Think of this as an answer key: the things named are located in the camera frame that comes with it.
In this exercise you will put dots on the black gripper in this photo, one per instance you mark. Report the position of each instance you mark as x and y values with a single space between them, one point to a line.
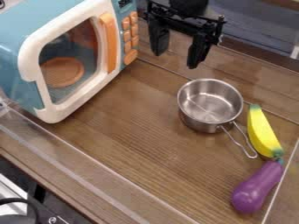
189 16

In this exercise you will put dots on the yellow toy banana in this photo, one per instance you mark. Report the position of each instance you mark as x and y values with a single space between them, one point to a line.
260 133

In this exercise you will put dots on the blue toy microwave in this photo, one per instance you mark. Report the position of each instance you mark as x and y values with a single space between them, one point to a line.
91 30

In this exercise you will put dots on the orange microwave turntable plate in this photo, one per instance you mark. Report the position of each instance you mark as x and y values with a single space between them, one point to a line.
61 71

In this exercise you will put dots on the purple toy eggplant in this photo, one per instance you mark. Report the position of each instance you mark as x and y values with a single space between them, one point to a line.
249 194

